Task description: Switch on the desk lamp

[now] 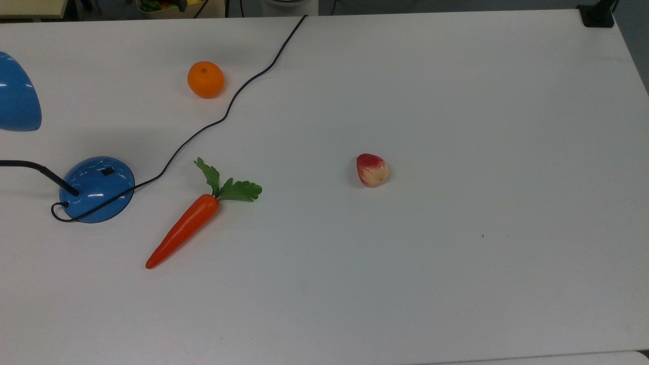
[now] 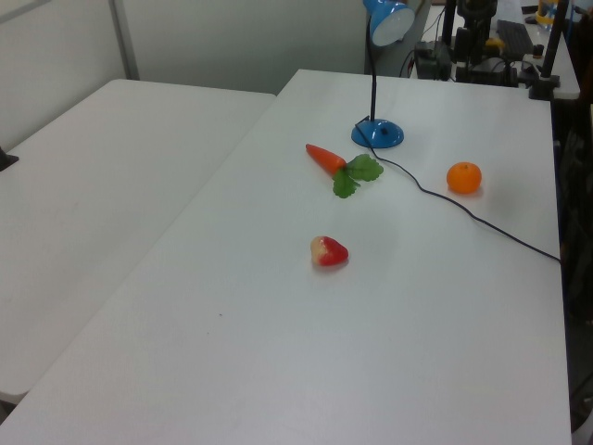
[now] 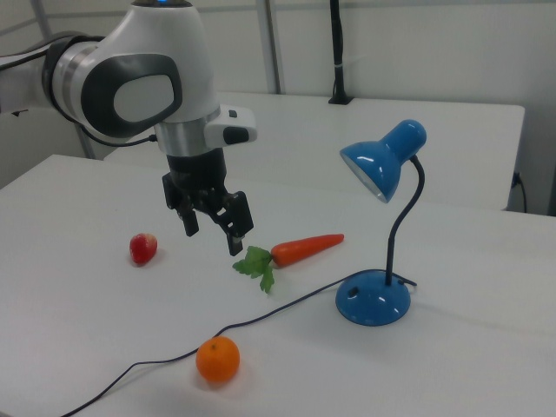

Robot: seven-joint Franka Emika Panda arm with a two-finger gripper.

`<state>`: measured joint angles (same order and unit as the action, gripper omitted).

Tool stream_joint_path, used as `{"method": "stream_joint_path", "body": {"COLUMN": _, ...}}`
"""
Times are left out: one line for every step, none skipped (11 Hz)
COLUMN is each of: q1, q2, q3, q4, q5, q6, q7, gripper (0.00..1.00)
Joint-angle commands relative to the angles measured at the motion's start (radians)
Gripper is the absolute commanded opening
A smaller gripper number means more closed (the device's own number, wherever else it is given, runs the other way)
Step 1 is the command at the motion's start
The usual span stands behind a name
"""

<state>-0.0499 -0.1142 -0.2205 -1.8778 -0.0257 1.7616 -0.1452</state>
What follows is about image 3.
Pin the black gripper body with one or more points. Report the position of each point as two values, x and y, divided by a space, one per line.
197 171

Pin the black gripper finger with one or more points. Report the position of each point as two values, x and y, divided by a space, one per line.
234 217
187 213

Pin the blue desk lamp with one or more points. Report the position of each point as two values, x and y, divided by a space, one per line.
378 167

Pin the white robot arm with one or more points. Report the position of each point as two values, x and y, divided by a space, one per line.
147 52

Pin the red toy strawberry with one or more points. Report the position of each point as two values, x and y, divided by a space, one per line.
142 248

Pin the orange toy carrot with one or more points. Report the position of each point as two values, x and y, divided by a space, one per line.
304 249

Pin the orange toy mandarin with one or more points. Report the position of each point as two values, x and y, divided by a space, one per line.
217 358

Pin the white table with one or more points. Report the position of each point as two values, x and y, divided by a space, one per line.
391 130

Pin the black clamped pole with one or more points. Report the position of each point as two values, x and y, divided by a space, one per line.
338 52

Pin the grey partition post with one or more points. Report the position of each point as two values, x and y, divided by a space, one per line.
273 48
87 145

